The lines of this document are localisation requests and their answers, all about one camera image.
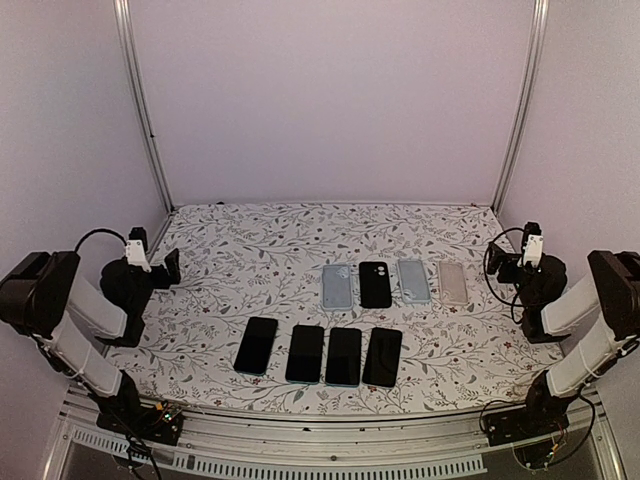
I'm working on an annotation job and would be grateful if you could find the white phone case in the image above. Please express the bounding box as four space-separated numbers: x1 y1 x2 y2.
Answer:
438 261 469 306

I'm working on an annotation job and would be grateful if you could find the light blue case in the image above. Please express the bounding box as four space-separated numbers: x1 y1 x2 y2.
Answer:
321 264 353 311
397 259 431 305

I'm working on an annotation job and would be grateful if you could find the light blue cased phone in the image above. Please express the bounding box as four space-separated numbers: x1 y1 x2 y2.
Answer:
233 317 278 376

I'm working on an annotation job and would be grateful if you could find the black phone case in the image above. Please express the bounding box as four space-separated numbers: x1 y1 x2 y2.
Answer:
358 261 392 309

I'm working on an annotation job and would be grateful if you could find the bare phone dark screen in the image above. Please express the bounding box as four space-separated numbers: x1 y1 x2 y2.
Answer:
285 325 324 384

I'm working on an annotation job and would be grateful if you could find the phone with dark screen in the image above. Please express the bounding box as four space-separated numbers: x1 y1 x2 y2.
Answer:
325 328 362 387

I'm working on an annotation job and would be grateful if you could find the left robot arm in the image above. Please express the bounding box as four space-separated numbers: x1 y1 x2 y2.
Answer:
1 241 181 434

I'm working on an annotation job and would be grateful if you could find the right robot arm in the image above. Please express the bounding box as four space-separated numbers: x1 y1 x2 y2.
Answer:
483 235 639 436

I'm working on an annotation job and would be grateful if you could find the floral table mat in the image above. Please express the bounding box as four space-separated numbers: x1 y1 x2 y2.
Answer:
108 204 562 416

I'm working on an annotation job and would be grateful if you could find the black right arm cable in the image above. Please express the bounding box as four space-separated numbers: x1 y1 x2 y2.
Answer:
482 227 526 281

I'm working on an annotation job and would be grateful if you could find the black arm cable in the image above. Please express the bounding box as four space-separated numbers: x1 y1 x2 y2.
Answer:
74 228 129 251
482 227 526 281

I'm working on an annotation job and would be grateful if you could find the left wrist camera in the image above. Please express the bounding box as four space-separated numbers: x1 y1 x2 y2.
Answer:
125 227 151 273

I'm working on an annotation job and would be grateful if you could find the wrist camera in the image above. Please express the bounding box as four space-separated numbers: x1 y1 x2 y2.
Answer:
125 227 151 273
520 222 544 269

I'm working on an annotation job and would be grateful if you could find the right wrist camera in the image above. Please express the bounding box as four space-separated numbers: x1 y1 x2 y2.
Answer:
520 222 544 269

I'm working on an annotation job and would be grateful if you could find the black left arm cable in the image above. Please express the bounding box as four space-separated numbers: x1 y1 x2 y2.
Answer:
74 228 129 251

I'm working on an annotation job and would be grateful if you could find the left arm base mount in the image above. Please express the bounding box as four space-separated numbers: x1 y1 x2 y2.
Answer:
96 399 185 446

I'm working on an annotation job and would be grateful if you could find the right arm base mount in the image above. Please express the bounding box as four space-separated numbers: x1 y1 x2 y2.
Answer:
479 400 569 470

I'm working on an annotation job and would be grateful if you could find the aluminium front rail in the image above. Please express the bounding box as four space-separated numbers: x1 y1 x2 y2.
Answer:
43 388 627 479

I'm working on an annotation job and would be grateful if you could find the aluminium right corner post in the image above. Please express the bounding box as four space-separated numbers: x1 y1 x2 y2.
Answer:
491 0 550 216

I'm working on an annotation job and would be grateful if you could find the aluminium corner post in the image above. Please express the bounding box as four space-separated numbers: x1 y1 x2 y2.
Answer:
113 0 175 214
491 0 550 216

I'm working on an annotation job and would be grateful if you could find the aluminium left corner post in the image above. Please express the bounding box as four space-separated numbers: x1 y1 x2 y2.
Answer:
113 0 175 214

